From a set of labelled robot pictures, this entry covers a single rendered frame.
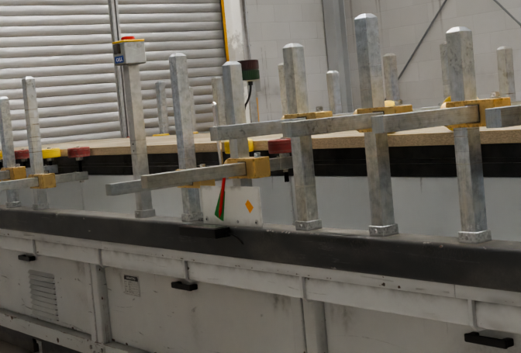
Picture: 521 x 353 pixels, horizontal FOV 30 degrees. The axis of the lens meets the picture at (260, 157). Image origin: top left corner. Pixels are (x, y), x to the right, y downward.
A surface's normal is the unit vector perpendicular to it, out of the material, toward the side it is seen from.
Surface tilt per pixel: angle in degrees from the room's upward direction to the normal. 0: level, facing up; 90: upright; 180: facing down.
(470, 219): 90
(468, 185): 90
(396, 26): 90
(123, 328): 90
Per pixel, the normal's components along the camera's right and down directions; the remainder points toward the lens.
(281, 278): -0.80, 0.11
